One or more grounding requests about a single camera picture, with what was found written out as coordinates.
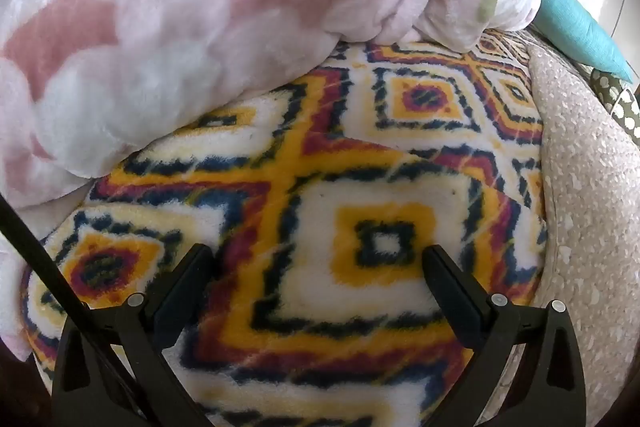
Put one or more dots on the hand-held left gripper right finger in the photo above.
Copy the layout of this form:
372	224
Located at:
445	277

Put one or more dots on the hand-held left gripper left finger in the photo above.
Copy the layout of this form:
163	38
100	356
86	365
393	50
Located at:
192	272

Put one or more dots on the geometric patterned fleece blanket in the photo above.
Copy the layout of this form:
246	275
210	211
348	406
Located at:
390	177

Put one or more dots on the beige spotted bedsheet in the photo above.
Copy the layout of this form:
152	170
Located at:
590	207

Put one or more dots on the pink floral fleece blanket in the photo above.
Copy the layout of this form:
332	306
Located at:
200	32

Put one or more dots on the olive white-dotted pillow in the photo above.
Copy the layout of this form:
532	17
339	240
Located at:
625	107

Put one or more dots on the teal pillow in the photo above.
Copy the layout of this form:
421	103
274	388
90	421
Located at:
570	17

